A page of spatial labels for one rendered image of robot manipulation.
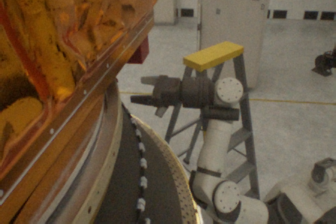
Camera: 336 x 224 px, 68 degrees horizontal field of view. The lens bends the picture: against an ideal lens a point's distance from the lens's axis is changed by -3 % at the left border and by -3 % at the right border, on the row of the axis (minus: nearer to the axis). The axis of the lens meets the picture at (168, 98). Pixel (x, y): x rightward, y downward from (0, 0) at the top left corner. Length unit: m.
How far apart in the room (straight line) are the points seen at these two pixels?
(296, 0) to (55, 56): 7.74
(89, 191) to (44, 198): 0.08
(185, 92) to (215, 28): 3.09
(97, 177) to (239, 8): 3.31
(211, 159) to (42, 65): 0.44
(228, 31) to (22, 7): 3.43
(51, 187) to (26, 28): 0.29
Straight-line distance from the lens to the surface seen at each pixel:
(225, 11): 3.68
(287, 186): 1.00
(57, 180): 0.56
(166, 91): 0.68
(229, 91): 0.66
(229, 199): 0.68
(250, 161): 2.15
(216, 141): 0.67
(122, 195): 0.75
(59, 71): 0.52
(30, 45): 0.48
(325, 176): 0.97
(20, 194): 0.54
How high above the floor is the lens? 2.14
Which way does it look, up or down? 33 degrees down
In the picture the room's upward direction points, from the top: 2 degrees counter-clockwise
